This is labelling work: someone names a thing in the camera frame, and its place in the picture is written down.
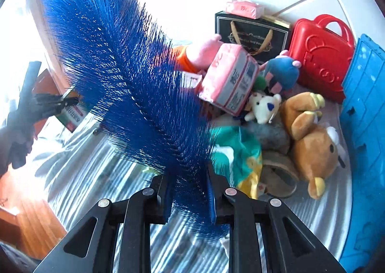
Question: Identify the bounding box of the teal yellow snack bag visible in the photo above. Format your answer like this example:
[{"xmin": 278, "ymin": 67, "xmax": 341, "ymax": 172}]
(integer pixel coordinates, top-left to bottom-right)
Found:
[{"xmin": 211, "ymin": 126, "xmax": 263, "ymax": 200}]

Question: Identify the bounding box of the red toy suitcase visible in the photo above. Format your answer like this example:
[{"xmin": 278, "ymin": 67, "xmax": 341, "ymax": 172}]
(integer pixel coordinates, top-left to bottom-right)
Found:
[{"xmin": 288, "ymin": 14, "xmax": 355, "ymax": 103}]

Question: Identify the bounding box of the brown bear plush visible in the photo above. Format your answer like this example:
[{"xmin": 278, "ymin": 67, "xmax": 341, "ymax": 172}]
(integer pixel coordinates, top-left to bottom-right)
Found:
[{"xmin": 280, "ymin": 92, "xmax": 346, "ymax": 200}]

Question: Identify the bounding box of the large pink tissue pack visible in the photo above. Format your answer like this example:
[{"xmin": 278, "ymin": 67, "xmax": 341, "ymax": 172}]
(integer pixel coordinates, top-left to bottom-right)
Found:
[{"xmin": 199, "ymin": 43, "xmax": 260, "ymax": 116}]

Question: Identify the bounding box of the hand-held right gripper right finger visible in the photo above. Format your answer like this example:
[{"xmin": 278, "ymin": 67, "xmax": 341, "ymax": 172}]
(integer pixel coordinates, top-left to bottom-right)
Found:
[{"xmin": 206, "ymin": 163, "xmax": 346, "ymax": 273}]

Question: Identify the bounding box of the small white bear plush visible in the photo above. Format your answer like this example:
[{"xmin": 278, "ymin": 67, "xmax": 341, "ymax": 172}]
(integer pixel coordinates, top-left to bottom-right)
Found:
[{"xmin": 244, "ymin": 93, "xmax": 282, "ymax": 125}]

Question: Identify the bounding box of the black gift bag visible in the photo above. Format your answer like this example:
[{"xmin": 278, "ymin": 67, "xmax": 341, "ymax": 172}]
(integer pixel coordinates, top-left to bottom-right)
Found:
[{"xmin": 214, "ymin": 11, "xmax": 292, "ymax": 64}]

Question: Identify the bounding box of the pink pig plush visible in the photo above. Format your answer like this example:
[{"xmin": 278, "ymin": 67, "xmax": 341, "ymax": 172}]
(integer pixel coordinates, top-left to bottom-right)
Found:
[{"xmin": 162, "ymin": 34, "xmax": 225, "ymax": 73}]

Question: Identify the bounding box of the small pink tissue packet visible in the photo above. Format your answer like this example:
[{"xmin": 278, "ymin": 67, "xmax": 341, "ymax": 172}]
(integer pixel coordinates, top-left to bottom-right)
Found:
[{"xmin": 225, "ymin": 0, "xmax": 265, "ymax": 19}]

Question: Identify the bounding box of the grey felt slipper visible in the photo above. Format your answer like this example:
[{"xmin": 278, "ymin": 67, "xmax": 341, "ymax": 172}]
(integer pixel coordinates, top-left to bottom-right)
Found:
[
  {"xmin": 260, "ymin": 151, "xmax": 300, "ymax": 198},
  {"xmin": 250, "ymin": 121, "xmax": 291, "ymax": 156}
]

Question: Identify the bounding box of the green red white box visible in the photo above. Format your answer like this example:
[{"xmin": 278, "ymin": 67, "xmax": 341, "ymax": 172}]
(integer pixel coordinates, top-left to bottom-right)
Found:
[{"xmin": 58, "ymin": 88, "xmax": 91, "ymax": 133}]

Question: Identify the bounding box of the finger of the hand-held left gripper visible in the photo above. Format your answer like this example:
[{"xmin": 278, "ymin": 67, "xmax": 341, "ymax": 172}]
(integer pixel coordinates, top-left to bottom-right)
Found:
[
  {"xmin": 34, "ymin": 94, "xmax": 80, "ymax": 105},
  {"xmin": 35, "ymin": 105, "xmax": 71, "ymax": 118}
]

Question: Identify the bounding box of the white box red print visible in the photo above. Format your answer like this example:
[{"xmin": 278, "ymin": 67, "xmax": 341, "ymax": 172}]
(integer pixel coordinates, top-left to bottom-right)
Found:
[{"xmin": 180, "ymin": 71, "xmax": 203, "ymax": 93}]

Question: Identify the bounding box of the blue plush toy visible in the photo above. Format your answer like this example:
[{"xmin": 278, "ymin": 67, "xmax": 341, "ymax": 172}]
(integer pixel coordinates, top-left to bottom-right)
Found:
[{"xmin": 260, "ymin": 50, "xmax": 302, "ymax": 95}]

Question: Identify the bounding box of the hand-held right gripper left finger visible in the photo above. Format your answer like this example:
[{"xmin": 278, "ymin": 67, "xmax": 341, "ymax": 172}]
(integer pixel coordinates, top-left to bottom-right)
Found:
[{"xmin": 33, "ymin": 175, "xmax": 175, "ymax": 273}]

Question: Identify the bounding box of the blue bristle brush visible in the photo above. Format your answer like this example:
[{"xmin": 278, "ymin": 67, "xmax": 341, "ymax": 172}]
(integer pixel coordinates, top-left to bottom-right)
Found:
[{"xmin": 40, "ymin": 0, "xmax": 232, "ymax": 240}]

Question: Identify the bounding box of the blue plastic crate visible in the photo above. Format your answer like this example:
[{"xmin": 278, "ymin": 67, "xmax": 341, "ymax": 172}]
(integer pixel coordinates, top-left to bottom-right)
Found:
[{"xmin": 338, "ymin": 33, "xmax": 385, "ymax": 273}]

